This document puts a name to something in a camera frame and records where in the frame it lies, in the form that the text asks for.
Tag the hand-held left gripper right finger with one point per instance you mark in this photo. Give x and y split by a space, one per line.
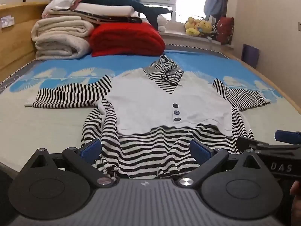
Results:
199 150

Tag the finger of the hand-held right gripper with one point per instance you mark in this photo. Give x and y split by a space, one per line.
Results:
249 143
288 136

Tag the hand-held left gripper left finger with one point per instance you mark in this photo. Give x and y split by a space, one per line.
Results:
90 149

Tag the black white striped hooded top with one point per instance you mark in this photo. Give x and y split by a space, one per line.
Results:
164 103

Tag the folded white pink clothes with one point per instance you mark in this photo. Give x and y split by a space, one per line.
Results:
112 18

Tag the person's right hand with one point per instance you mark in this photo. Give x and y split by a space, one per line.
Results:
295 189

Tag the blue patterned bed sheet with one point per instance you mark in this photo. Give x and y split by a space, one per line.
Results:
47 127

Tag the white window sill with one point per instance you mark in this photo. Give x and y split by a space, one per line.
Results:
185 38

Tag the red folded quilt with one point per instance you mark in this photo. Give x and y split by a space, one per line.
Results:
124 40

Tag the red cushion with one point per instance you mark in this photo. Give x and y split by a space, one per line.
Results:
225 30

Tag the cream folded blanket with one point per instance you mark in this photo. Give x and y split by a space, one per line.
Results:
61 37

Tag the striped plush toy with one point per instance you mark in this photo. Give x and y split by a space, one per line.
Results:
213 30

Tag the wooden headboard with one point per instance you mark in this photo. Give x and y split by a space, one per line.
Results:
16 44

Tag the white plush toy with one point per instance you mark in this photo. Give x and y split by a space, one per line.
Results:
161 23

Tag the white folded quilt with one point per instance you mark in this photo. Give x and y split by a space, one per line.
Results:
103 9

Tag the white folded cloth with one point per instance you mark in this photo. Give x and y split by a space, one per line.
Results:
61 2

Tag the dark teal shark plush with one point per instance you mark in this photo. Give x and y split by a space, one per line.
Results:
131 4

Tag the tissue pack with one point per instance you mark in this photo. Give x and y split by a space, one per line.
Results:
7 21

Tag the wall outlet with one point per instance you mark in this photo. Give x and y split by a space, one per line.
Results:
299 26

